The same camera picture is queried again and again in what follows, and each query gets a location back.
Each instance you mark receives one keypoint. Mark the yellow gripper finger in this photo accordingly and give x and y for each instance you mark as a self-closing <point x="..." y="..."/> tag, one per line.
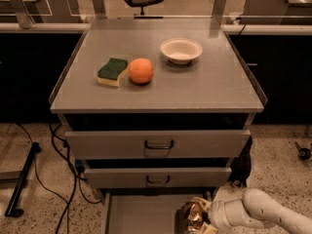
<point x="207" y="229"/>
<point x="203" y="203"/>

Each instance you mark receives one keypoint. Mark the orange fruit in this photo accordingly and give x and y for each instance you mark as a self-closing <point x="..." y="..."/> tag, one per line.
<point x="141" y="70"/>

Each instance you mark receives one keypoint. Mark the black bag behind cabinet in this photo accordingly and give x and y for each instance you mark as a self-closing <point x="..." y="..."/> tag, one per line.
<point x="241" y="166"/>

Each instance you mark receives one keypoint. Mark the bottom grey drawer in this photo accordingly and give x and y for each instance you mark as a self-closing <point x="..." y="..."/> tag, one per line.
<point x="146" y="214"/>

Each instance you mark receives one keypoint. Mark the clear acrylic barrier panel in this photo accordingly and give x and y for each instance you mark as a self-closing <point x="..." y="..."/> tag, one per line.
<point x="77" y="14"/>

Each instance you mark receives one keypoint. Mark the top grey drawer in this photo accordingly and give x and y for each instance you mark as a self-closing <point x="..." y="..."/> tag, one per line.
<point x="157" y="144"/>

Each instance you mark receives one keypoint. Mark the middle grey drawer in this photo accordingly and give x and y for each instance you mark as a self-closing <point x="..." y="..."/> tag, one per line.
<point x="157" y="177"/>

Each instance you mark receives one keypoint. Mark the grey drawer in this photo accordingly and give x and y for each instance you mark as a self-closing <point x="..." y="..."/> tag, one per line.
<point x="157" y="177"/>
<point x="157" y="144"/>
<point x="146" y="214"/>

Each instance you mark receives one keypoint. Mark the grey drawer cabinet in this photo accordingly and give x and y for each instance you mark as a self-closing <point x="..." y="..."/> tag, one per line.
<point x="216" y="91"/>

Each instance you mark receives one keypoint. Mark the white bowl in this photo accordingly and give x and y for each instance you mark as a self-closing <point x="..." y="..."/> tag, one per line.
<point x="181" y="50"/>

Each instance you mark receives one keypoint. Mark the green yellow sponge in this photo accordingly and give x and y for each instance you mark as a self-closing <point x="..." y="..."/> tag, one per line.
<point x="113" y="72"/>

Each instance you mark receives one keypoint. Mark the black caster wheel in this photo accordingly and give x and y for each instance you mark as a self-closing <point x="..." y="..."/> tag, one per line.
<point x="303" y="152"/>

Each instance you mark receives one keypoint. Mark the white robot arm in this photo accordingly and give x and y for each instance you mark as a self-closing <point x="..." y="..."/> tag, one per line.
<point x="256" y="209"/>

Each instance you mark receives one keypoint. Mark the black table leg base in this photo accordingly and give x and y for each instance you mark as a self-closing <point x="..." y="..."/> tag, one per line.
<point x="12" y="210"/>

